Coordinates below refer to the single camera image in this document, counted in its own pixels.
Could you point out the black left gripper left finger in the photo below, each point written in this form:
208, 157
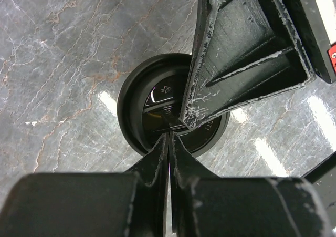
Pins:
130, 203

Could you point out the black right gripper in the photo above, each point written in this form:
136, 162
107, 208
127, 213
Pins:
245, 51

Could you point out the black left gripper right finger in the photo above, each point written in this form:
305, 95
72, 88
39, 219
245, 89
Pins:
204, 204

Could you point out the black plastic cup lid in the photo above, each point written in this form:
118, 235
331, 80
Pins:
149, 105

